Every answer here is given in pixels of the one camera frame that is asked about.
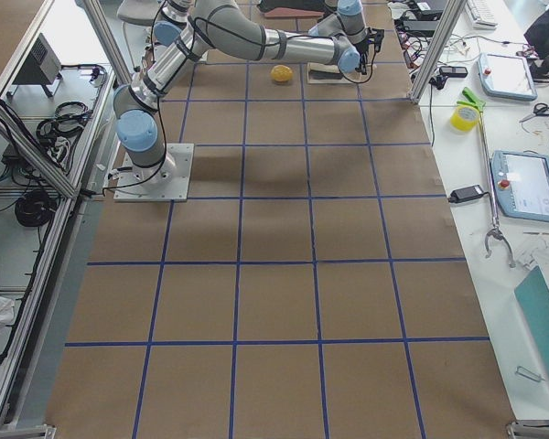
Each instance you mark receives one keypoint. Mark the beige hand brush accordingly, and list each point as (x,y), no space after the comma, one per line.
(324,74)

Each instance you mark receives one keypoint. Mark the orange-brown bread roll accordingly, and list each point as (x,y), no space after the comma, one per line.
(281,74)

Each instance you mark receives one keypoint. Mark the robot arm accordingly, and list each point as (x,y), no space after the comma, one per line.
(342,39)
(346,18)

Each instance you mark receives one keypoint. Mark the bin with black bag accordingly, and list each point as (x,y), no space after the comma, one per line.
(291,8)

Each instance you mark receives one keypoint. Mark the yellow tape roll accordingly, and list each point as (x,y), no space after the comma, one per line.
(464,118)

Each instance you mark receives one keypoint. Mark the teach pendant far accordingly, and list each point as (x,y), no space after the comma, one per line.
(507,77)

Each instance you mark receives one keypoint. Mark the teach pendant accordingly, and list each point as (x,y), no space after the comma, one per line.
(521,184)
(507,77)

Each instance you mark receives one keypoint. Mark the black scissors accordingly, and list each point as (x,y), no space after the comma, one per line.
(540,109)

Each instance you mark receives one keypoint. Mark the black power adapter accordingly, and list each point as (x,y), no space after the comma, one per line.
(466,194)

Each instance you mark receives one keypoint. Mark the teach pendant near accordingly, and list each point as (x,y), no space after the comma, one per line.
(521,184)

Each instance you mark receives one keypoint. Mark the green cutting mat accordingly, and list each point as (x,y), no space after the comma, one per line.
(532,295)

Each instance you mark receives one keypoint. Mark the grey electronics box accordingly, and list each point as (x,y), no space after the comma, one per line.
(41,67)

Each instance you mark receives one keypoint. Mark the aluminium frame post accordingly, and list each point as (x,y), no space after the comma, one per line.
(441,36)

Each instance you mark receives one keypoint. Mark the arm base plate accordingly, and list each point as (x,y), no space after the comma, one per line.
(171,182)

